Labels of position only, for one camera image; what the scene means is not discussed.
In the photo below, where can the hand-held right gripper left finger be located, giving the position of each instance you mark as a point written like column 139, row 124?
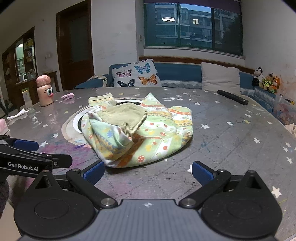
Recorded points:
column 94, row 172

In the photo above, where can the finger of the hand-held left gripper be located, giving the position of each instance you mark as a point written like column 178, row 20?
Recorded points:
column 26, row 145
column 62, row 160

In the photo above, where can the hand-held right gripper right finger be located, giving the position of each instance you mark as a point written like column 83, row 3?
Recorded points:
column 203, row 172

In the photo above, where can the green printed child's garment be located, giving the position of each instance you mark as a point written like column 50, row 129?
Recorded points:
column 150, row 129

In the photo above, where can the beige cloth on sofa arm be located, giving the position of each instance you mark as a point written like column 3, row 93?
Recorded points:
column 98, row 80

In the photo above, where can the white tissue paper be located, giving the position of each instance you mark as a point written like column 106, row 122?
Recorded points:
column 18, row 114

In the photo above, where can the built-in induction cooker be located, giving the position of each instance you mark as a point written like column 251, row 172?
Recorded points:
column 74, row 125

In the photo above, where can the grey star-print tablecloth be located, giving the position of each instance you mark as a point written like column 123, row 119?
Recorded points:
column 231, row 139

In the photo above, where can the pink cartoon water bottle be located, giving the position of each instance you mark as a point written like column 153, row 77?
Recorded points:
column 45, row 92

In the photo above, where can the small pink cloth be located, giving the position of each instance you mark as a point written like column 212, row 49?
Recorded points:
column 69, row 96

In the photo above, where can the small wooden side table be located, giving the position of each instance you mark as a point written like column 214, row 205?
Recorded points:
column 55, row 78

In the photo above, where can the wooden display cabinet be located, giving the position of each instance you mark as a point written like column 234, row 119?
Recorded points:
column 20, row 69

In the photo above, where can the black remote control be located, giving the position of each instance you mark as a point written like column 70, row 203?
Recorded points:
column 233, row 97

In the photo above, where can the beige pillow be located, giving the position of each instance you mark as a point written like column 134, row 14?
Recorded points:
column 220, row 77

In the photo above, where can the beige cloth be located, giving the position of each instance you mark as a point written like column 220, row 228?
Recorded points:
column 291, row 129

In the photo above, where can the clear plastic toy box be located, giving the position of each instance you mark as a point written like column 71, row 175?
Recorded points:
column 284, row 111

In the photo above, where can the blue sofa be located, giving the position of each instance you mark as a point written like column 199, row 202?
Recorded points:
column 180, row 71

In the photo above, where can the butterfly print pillow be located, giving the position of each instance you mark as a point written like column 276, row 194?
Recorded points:
column 136, row 74

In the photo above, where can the brown bear plush toy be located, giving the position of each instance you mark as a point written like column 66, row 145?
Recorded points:
column 267, row 83

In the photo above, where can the dark wooden door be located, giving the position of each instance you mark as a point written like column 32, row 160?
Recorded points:
column 76, row 46

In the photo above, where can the panda plush toy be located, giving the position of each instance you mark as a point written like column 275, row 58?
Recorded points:
column 257, row 75

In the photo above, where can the orange fox plush toy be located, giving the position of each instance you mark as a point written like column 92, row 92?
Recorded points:
column 276, row 84

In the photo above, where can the window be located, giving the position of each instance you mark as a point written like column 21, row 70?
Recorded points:
column 192, row 25

